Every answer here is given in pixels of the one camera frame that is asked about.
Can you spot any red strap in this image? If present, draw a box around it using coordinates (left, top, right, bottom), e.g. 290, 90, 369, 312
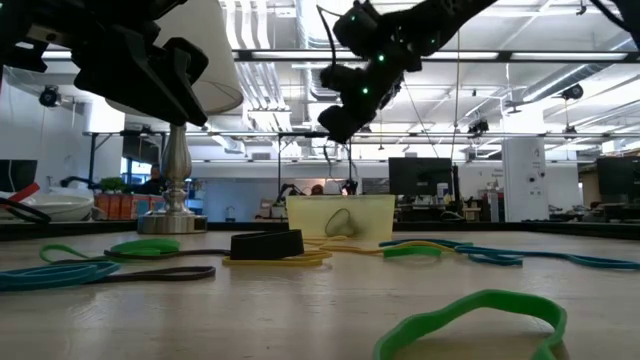
8, 182, 42, 205

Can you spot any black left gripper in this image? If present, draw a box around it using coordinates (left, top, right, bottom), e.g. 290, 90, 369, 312
0, 24, 211, 127

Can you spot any thin yellow rubber band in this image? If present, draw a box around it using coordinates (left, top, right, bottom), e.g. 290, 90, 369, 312
394, 239, 474, 250
303, 236, 387, 255

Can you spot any thick black cable loop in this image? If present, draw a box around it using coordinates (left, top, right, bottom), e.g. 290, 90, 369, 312
0, 196, 53, 225

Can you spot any black monitor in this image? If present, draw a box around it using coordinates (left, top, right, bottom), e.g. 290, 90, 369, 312
388, 156, 454, 197
0, 159, 39, 194
595, 155, 640, 205

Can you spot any small green potted plant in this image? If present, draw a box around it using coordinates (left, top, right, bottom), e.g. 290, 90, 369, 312
98, 176, 127, 195

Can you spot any white bowl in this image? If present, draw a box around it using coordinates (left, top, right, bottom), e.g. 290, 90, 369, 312
0, 193, 95, 223

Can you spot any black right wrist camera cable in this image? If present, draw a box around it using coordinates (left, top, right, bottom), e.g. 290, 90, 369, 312
316, 3, 337, 69

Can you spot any silver lamp white shade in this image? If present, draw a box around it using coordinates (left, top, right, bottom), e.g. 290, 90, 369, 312
104, 0, 245, 235

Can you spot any black aluminium table frame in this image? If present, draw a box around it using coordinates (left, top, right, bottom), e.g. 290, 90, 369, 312
0, 220, 640, 242

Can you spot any thin dark brown rubber band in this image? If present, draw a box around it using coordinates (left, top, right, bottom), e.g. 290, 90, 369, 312
47, 258, 217, 285

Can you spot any yellow translucent plastic bin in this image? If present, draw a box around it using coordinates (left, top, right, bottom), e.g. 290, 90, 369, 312
285, 194, 397, 242

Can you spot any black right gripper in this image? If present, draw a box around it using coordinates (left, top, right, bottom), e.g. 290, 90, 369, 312
317, 63, 404, 145

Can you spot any thin green rubber band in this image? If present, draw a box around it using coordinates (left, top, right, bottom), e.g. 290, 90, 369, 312
39, 243, 114, 265

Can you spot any orange box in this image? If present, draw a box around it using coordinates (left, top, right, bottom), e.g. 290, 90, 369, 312
93, 193, 165, 222

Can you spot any black ceiling mounted camera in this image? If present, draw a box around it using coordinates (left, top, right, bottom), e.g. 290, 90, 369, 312
38, 84, 62, 109
560, 83, 585, 102

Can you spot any black overhead frame beam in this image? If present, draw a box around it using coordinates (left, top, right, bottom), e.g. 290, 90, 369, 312
232, 48, 640, 64

